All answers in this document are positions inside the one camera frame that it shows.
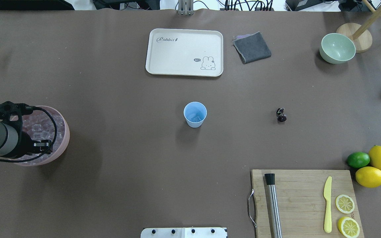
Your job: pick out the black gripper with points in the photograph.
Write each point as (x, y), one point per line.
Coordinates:
(25, 144)

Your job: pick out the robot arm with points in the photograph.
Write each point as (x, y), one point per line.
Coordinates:
(16, 143)

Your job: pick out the pink bowl of ice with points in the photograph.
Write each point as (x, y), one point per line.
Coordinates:
(40, 127)

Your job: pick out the light blue plastic cup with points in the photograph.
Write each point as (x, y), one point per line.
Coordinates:
(192, 108)

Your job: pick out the wooden cup tree stand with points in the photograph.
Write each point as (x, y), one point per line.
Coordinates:
(359, 34)

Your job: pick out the cream rabbit tray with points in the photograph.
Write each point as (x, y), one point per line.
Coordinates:
(185, 52)

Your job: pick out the grey folded cloth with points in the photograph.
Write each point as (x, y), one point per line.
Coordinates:
(251, 47)

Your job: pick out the steel muddler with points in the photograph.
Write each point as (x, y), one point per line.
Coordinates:
(273, 206)

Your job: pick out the bamboo cutting board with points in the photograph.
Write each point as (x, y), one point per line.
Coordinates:
(300, 200)

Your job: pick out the yellow plastic knife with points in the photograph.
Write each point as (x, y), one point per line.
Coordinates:
(327, 225)

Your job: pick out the lemon half far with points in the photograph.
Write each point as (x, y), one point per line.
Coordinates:
(345, 204)

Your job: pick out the lemon half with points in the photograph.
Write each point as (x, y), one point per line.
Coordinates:
(348, 227)
(345, 204)

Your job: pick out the mint green bowl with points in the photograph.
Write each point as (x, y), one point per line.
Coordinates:
(336, 48)

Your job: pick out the green lime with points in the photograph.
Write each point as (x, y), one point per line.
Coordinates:
(358, 160)

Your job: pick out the lemon half near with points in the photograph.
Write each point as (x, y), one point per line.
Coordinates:
(348, 227)

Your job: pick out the whole lemon lower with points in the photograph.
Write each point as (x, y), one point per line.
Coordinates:
(369, 177)

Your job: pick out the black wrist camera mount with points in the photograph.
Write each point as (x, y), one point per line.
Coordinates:
(11, 114)

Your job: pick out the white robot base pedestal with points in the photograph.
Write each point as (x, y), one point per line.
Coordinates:
(185, 232)

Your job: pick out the aluminium frame post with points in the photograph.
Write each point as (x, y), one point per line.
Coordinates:
(185, 7)

